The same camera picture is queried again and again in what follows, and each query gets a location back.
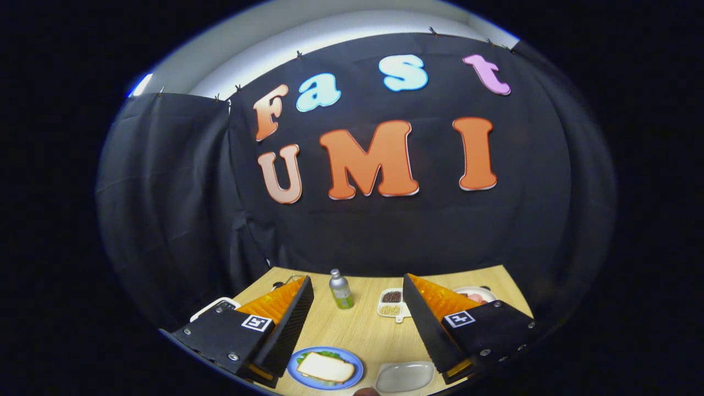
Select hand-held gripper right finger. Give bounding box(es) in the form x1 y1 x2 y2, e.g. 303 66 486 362
403 273 538 386

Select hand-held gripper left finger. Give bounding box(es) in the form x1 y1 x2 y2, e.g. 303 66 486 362
170 275 315 388

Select green lettuce leaf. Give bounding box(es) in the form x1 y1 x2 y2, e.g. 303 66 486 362
297 350 355 366

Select white divided dish with beans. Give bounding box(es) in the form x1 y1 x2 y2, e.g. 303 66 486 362
377 288 412 323

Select blue plate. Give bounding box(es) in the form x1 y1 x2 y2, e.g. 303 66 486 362
287 346 365 391

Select white oval plate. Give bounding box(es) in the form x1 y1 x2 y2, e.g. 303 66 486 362
452 286 498 305

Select small white plate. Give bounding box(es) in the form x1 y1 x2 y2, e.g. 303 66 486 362
375 361 435 394

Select green drink bottle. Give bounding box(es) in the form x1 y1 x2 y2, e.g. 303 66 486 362
329 269 355 310

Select white toaster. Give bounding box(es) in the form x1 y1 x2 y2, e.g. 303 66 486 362
190 297 243 323

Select black backdrop cloth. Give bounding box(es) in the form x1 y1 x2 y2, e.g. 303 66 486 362
96 33 617 333

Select metal wire basket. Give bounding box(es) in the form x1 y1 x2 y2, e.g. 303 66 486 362
271 274 305 291

